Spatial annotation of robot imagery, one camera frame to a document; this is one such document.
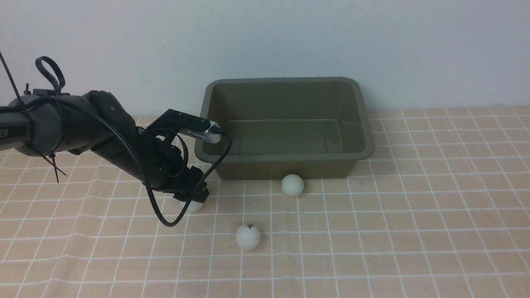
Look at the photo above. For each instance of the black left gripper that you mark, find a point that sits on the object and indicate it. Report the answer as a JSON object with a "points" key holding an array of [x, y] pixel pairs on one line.
{"points": [[171, 173]]}

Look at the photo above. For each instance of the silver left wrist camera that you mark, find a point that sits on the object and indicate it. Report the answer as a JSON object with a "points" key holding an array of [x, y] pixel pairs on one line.
{"points": [[212, 135]]}

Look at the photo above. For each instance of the plain white ping-pong ball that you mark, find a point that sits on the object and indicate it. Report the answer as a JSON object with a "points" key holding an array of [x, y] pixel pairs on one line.
{"points": [[292, 185]]}

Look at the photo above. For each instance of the beige grid-pattern tablecloth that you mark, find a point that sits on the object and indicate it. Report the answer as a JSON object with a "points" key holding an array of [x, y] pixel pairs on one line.
{"points": [[441, 210]]}

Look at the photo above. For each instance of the white ping-pong ball with logo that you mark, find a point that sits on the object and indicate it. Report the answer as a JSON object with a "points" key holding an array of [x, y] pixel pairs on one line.
{"points": [[248, 236]]}

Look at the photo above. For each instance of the olive green plastic bin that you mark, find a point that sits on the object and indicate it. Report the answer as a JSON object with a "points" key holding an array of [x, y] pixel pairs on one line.
{"points": [[315, 127]]}

